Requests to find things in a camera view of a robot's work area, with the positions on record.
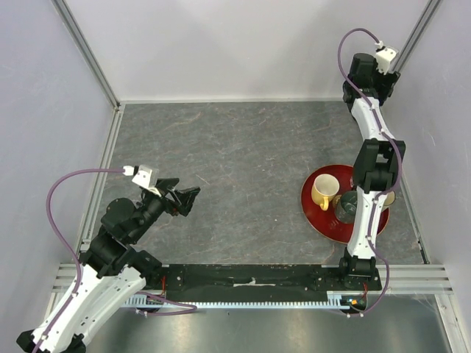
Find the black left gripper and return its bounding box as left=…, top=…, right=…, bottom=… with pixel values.
left=129, top=176, right=201, bottom=242

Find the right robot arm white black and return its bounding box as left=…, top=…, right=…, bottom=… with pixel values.
left=336, top=53, right=406, bottom=290

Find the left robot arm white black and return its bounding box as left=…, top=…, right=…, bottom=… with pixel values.
left=16, top=178, right=201, bottom=352

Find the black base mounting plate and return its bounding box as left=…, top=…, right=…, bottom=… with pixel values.
left=145, top=264, right=382, bottom=303

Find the cream mug right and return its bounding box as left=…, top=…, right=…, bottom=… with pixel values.
left=383, top=191, right=396, bottom=209

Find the dark green cup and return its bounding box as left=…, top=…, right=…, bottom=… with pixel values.
left=333, top=190, right=358, bottom=224

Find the round red tray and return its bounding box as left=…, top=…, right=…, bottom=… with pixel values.
left=300, top=163, right=391, bottom=245

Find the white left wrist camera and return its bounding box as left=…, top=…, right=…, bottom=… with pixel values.
left=123, top=165, right=161, bottom=196

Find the light blue cable duct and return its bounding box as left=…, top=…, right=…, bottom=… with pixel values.
left=122, top=293, right=366, bottom=310

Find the yellow mug with handle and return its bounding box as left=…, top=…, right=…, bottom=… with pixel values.
left=311, top=174, right=340, bottom=211

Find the aluminium frame rail front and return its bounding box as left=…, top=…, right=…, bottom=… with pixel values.
left=52, top=264, right=453, bottom=295

